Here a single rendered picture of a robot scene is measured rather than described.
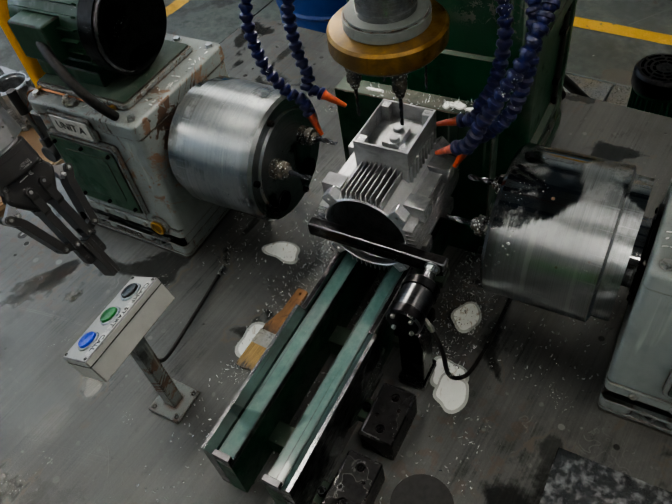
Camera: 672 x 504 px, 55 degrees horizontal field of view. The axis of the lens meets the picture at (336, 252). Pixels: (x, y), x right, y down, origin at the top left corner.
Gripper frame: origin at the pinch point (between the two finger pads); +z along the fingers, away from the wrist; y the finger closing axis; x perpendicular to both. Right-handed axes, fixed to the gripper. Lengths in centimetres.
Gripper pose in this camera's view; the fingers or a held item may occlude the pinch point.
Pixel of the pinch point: (97, 256)
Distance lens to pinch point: 103.9
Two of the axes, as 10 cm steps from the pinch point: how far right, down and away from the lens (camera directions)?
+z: 4.7, 7.0, 5.3
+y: 4.7, -7.1, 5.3
